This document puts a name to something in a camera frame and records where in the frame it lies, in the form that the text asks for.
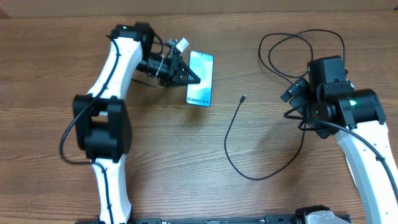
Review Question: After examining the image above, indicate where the Samsung Galaxy smartphone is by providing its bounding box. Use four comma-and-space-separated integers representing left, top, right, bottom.
186, 51, 214, 107

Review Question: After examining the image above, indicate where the black USB charging cable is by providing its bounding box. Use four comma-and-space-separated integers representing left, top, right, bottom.
224, 29, 346, 182

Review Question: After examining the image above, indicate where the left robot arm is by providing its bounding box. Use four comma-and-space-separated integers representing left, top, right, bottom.
69, 22, 201, 223

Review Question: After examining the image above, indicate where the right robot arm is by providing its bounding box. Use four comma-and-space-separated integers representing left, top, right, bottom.
281, 56, 397, 223

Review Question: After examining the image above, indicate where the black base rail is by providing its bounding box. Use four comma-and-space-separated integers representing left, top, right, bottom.
74, 205, 352, 224

